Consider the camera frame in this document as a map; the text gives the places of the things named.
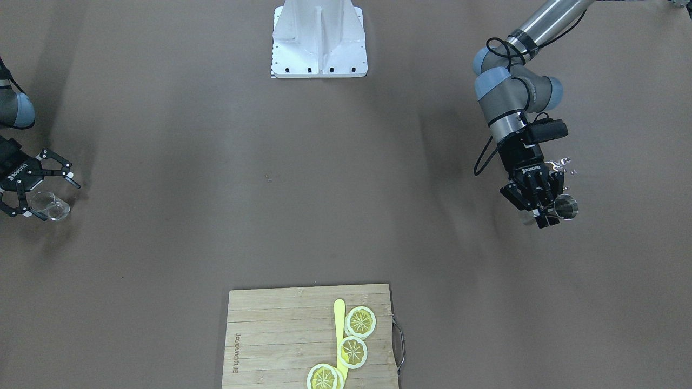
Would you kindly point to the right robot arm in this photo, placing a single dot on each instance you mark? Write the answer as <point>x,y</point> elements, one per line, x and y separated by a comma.
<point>18,113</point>

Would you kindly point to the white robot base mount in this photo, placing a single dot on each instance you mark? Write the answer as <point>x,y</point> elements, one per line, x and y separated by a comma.
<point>318,39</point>

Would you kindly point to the lemon slice near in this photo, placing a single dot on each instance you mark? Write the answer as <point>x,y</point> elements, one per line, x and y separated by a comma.
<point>324,376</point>

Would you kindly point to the lemon slice far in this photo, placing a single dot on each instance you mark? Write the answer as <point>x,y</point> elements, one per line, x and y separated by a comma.
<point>360,322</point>

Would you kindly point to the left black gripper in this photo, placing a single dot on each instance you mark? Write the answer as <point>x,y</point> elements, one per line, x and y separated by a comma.
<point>522,160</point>

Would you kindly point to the lemon slice middle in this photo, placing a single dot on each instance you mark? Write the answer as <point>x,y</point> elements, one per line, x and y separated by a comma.
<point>352,352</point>

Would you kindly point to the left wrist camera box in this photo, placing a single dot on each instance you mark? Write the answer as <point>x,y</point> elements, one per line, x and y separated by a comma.
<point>544,130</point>

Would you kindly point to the lemon slice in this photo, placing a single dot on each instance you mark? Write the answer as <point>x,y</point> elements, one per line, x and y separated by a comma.
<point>360,322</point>
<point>324,376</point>
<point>352,352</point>

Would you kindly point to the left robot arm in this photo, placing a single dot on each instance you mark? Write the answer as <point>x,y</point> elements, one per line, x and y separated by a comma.
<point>515,101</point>

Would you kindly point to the wooden cutting board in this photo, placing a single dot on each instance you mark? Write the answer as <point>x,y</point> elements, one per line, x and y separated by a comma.
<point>275,336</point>

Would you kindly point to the yellow plastic knife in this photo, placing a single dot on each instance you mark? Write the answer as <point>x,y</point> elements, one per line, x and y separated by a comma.
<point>339,315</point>

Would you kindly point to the spilled liquid puddle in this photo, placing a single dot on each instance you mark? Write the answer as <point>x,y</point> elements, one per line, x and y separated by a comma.
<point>565,165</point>

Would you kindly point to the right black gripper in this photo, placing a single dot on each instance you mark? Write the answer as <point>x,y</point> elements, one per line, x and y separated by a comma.
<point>12,166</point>

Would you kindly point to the clear glass shaker cup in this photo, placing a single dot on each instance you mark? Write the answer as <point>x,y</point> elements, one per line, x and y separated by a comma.
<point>50,205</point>

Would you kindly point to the steel measuring cup jigger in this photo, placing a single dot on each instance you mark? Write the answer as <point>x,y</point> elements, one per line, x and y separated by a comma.
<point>564,207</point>

